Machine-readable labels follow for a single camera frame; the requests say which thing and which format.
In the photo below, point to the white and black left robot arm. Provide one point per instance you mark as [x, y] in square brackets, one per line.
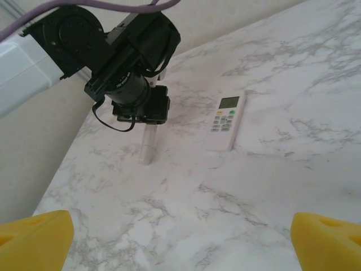
[22, 70]

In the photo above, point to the white remote control with display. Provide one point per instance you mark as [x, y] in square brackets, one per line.
[222, 138]

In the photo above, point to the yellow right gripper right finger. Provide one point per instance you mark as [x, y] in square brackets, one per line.
[330, 248]

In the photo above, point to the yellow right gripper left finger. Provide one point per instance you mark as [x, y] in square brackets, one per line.
[34, 242]

